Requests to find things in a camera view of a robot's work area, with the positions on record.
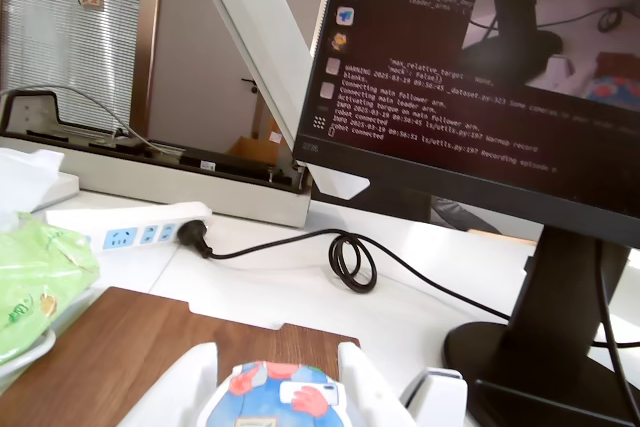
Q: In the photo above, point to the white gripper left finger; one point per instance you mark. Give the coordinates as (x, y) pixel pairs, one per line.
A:
(185, 382)

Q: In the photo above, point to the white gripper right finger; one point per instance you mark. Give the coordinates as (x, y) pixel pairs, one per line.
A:
(370, 392)

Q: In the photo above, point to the blue label water bottle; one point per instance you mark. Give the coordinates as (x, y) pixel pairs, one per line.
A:
(270, 397)

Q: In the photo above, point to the small white plastic clip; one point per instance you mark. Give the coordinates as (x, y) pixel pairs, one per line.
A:
(440, 397)

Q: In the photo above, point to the brown wooden board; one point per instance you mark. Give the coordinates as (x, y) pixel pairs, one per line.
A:
(125, 337)

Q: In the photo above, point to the white plastic tub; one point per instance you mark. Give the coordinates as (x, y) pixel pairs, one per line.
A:
(30, 354)

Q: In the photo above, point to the white power strip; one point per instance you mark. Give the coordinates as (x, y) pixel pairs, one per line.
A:
(140, 219)

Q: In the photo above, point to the green plastic pack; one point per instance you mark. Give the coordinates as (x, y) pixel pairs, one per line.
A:
(40, 272)

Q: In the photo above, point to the black rounded panel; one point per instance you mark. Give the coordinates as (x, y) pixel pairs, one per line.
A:
(400, 202)

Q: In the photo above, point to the cardboard box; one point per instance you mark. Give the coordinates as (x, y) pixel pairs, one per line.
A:
(255, 149)

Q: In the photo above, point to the white tissue box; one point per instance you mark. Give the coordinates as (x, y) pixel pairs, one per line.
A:
(25, 177)

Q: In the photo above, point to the black Philips monitor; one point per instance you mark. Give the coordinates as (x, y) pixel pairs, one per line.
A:
(475, 97)

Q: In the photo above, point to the white window blind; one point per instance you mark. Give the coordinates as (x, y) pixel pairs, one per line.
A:
(75, 57)

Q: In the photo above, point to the white slanted beam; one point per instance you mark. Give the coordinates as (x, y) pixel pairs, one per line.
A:
(260, 37)

